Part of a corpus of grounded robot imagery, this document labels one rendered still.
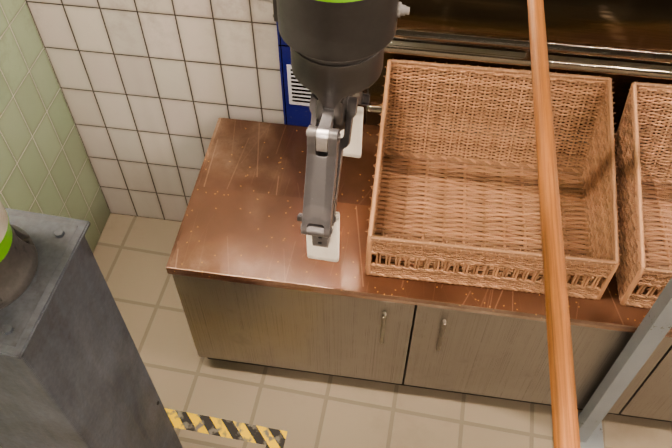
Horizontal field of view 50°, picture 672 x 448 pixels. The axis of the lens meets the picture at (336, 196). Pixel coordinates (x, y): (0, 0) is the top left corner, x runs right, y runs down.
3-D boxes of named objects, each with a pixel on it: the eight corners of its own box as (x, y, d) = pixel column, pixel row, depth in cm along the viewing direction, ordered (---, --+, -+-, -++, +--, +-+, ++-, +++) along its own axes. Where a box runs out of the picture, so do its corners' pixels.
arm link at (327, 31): (405, 10, 48) (420, -62, 54) (236, -9, 49) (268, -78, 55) (399, 79, 53) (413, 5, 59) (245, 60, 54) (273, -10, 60)
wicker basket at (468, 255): (379, 132, 201) (385, 54, 180) (584, 150, 197) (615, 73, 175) (361, 277, 171) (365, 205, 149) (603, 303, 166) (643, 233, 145)
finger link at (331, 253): (340, 211, 63) (338, 217, 62) (339, 256, 68) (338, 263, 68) (306, 206, 63) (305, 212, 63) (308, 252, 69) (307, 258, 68)
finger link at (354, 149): (332, 107, 71) (334, 102, 72) (332, 155, 77) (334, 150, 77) (362, 111, 71) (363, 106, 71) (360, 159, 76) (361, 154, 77)
